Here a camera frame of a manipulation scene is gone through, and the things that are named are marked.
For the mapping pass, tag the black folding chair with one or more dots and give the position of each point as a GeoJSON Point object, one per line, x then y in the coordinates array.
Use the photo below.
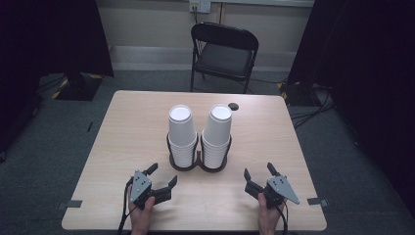
{"type": "Point", "coordinates": [225, 55]}

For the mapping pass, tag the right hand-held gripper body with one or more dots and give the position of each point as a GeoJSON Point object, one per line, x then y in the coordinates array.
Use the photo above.
{"type": "Point", "coordinates": [279, 191]}

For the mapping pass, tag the person's right hand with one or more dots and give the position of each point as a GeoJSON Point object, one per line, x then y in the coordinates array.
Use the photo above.
{"type": "Point", "coordinates": [268, 216]}

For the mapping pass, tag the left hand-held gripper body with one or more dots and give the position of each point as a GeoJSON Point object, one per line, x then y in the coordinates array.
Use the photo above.
{"type": "Point", "coordinates": [140, 186]}

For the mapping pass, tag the black curtain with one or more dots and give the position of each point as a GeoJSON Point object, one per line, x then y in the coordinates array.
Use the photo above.
{"type": "Point", "coordinates": [365, 81]}
{"type": "Point", "coordinates": [49, 42]}

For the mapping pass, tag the black stand base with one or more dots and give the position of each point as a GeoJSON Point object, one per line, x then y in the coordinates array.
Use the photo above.
{"type": "Point", "coordinates": [78, 87]}
{"type": "Point", "coordinates": [298, 94]}

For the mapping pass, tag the person's left hand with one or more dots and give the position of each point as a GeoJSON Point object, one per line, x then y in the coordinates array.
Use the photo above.
{"type": "Point", "coordinates": [141, 215]}

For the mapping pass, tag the grey tape strip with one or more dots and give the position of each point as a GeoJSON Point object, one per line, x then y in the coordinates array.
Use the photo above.
{"type": "Point", "coordinates": [318, 201]}
{"type": "Point", "coordinates": [69, 204]}

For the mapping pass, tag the white wall socket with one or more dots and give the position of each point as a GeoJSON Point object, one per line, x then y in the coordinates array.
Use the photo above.
{"type": "Point", "coordinates": [199, 5]}

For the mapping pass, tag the black double cup holder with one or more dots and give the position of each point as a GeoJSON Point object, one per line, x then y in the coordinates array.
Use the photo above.
{"type": "Point", "coordinates": [197, 164]}

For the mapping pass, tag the black round table grommet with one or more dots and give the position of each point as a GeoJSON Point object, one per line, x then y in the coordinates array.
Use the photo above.
{"type": "Point", "coordinates": [233, 106]}

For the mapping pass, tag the stack of white paper cups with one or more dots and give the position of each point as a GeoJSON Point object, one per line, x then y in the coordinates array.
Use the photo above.
{"type": "Point", "coordinates": [218, 133]}
{"type": "Point", "coordinates": [181, 133]}

